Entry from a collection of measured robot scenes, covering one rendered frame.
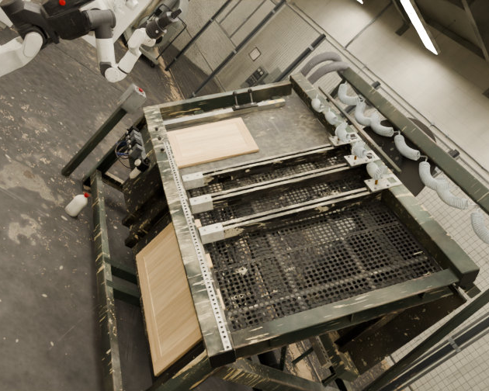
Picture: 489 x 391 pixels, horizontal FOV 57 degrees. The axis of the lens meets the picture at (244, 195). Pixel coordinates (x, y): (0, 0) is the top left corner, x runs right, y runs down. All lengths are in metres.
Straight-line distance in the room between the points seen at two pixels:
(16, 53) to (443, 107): 6.97
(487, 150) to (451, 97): 1.26
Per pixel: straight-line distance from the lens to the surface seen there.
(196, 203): 2.58
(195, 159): 3.01
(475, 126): 8.07
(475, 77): 8.62
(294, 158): 2.90
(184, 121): 3.39
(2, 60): 2.89
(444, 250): 2.41
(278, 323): 2.06
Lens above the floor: 1.87
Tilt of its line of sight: 16 degrees down
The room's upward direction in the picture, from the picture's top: 48 degrees clockwise
